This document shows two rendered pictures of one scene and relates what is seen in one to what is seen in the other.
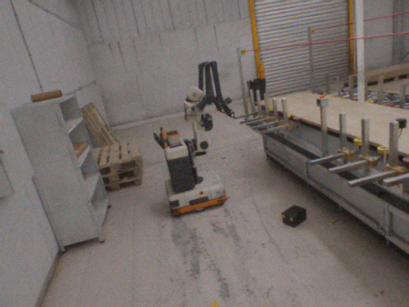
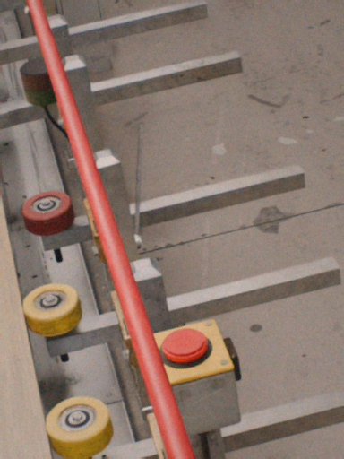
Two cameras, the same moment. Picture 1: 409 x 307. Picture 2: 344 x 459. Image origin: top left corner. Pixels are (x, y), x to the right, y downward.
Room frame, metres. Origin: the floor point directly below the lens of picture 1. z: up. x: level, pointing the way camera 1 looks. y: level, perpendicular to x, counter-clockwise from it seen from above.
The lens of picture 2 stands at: (3.30, -0.98, 1.90)
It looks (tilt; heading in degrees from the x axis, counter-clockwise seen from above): 34 degrees down; 183
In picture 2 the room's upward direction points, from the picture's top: 11 degrees counter-clockwise
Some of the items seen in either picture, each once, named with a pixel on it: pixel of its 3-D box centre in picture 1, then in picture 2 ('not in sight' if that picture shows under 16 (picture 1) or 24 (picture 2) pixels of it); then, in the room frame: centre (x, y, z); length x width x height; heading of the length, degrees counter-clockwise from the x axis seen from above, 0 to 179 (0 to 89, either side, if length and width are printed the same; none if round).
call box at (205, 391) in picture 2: (322, 101); (191, 382); (2.49, -1.01, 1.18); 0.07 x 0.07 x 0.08; 9
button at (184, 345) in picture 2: not in sight; (184, 348); (2.49, -1.01, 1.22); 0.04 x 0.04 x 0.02
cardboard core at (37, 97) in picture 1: (46, 96); not in sight; (3.47, 1.57, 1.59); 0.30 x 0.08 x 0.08; 99
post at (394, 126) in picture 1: (393, 158); (100, 197); (1.74, -1.13, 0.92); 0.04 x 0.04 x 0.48; 9
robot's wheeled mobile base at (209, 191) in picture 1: (193, 189); not in sight; (3.52, 0.23, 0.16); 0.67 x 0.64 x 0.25; 99
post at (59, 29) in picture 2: not in sight; (81, 143); (1.49, -1.17, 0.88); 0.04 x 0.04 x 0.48; 9
